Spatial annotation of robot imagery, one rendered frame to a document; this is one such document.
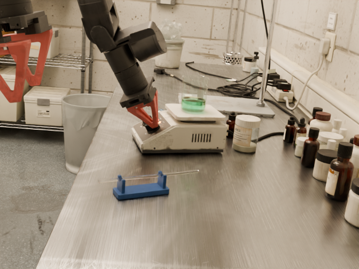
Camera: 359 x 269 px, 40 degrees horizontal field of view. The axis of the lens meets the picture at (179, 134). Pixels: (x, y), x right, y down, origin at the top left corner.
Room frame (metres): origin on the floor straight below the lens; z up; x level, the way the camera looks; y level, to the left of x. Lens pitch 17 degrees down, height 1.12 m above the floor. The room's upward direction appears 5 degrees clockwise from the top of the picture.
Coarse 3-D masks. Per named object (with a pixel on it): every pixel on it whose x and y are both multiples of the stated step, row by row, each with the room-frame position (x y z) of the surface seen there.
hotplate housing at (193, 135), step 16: (160, 112) 1.15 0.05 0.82; (176, 128) 1.04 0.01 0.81; (192, 128) 1.05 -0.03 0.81; (208, 128) 1.06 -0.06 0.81; (224, 128) 1.08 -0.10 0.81; (144, 144) 1.02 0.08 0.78; (160, 144) 1.03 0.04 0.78; (176, 144) 1.04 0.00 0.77; (192, 144) 1.05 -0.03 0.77; (208, 144) 1.07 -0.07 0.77; (224, 144) 1.08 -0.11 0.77
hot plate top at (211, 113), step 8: (168, 104) 1.16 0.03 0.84; (176, 104) 1.16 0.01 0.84; (176, 112) 1.09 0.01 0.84; (184, 112) 1.09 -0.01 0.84; (208, 112) 1.11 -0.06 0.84; (216, 112) 1.12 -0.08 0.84; (184, 120) 1.05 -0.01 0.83; (192, 120) 1.06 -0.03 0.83; (200, 120) 1.06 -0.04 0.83; (208, 120) 1.07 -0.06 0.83; (216, 120) 1.08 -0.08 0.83
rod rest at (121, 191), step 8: (120, 176) 0.81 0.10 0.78; (120, 184) 0.79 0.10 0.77; (144, 184) 0.84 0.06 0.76; (152, 184) 0.84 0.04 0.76; (160, 184) 0.83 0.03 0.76; (120, 192) 0.79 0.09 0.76; (128, 192) 0.79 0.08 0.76; (136, 192) 0.80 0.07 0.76; (144, 192) 0.80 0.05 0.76; (152, 192) 0.81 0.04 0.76; (160, 192) 0.82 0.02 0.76; (168, 192) 0.83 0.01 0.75
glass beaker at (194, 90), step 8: (184, 80) 1.10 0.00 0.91; (192, 80) 1.08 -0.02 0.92; (200, 80) 1.14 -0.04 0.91; (208, 80) 1.10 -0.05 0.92; (184, 88) 1.10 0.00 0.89; (192, 88) 1.08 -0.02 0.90; (200, 88) 1.09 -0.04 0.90; (184, 96) 1.09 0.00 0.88; (192, 96) 1.08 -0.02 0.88; (200, 96) 1.09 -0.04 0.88; (184, 104) 1.09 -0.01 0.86; (192, 104) 1.08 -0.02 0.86; (200, 104) 1.09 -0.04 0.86; (192, 112) 1.08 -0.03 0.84; (200, 112) 1.09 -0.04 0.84
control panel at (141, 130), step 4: (160, 116) 1.12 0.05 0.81; (160, 120) 1.10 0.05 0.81; (164, 120) 1.09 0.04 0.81; (136, 124) 1.14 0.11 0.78; (140, 124) 1.13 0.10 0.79; (160, 124) 1.08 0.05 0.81; (164, 124) 1.07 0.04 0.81; (168, 124) 1.06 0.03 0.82; (136, 128) 1.11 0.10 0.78; (140, 128) 1.10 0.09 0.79; (144, 128) 1.09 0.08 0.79; (160, 128) 1.06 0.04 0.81; (164, 128) 1.05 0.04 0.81; (140, 132) 1.08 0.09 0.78; (144, 132) 1.07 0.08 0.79; (156, 132) 1.04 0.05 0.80; (140, 136) 1.06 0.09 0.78; (144, 136) 1.05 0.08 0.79; (148, 136) 1.04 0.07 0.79
